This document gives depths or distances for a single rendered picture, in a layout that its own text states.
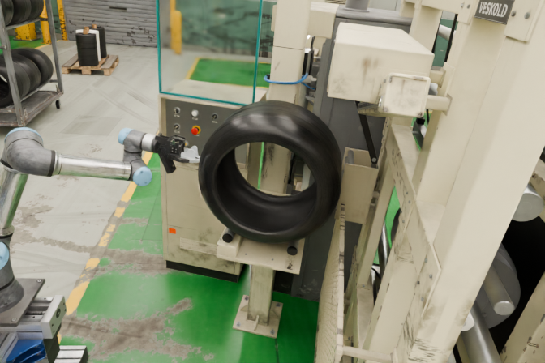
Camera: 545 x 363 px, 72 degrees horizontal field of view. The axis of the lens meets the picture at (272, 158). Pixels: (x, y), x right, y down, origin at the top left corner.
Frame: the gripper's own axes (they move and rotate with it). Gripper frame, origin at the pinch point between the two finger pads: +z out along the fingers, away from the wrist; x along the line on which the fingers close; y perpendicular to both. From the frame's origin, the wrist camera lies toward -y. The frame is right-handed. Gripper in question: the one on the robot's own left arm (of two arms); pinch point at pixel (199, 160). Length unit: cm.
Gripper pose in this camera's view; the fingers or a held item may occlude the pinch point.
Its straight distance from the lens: 160.2
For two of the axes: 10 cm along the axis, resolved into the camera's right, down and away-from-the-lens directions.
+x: 1.8, -4.2, 8.9
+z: 9.6, 2.6, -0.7
